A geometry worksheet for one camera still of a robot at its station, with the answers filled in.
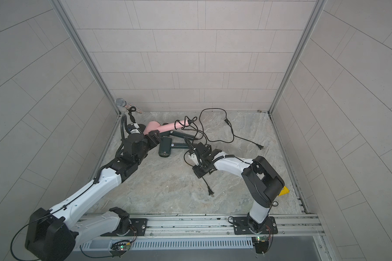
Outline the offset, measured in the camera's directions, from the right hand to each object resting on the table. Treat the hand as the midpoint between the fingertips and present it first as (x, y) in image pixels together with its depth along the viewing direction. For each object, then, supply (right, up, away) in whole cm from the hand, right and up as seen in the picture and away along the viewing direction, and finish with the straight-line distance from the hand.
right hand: (197, 172), depth 88 cm
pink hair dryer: (-20, +25, -10) cm, 34 cm away
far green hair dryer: (-16, +21, +12) cm, 29 cm away
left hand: (-19, +23, -8) cm, 31 cm away
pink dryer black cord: (-3, +27, -12) cm, 30 cm away
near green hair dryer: (-19, +13, +5) cm, 23 cm away
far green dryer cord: (+38, +13, +11) cm, 41 cm away
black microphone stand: (-38, +35, +4) cm, 52 cm away
